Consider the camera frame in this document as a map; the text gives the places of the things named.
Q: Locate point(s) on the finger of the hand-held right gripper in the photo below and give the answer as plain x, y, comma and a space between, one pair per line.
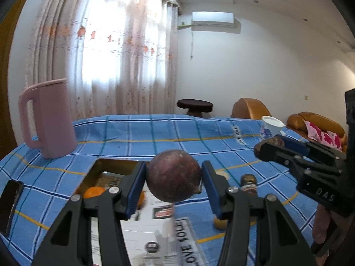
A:
273, 153
298, 145

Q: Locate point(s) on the black smartphone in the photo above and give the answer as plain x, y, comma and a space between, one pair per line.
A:
10, 206

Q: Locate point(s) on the beige round fruit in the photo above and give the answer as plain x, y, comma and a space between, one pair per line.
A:
222, 175

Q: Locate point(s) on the green pipe cover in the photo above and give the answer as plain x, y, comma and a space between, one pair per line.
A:
185, 25

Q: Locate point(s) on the white air conditioner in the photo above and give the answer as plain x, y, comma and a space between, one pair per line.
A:
213, 18

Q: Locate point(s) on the orange leather sofa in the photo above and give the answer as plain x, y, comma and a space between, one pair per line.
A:
313, 124

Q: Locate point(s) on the white floral cup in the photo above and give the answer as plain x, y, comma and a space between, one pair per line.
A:
269, 128

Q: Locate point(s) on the blue plaid tablecloth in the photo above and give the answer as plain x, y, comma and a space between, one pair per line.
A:
138, 135

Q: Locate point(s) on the pink plastic jug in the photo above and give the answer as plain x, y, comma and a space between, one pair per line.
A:
47, 122

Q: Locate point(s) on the dark round stool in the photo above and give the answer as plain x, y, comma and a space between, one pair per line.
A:
195, 105

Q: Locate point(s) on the purple passion fruit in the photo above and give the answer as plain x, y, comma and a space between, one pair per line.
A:
173, 176

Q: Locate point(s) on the orange tangerine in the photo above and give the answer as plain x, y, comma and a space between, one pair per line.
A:
93, 192
141, 201

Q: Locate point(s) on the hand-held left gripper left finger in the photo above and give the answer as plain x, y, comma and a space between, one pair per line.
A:
136, 188

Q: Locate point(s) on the gold and white gift box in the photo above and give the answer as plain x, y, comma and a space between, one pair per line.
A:
155, 227

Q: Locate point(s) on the brown round fruit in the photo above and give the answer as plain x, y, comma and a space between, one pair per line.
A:
274, 141

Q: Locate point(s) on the pink floral cushion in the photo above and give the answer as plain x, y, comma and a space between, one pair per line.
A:
323, 136

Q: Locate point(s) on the yellow round fruit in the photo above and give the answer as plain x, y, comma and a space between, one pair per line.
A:
220, 224

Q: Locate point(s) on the person's right hand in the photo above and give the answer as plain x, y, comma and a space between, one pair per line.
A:
321, 223

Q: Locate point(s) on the sheer floral curtain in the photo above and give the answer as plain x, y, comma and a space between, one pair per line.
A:
105, 50

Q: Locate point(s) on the small brown capped bottle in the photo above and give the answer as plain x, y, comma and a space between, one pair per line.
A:
248, 184

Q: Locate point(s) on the orange leather armchair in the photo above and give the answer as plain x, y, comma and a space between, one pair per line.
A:
246, 108

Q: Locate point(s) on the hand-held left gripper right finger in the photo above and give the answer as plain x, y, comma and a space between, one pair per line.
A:
210, 189

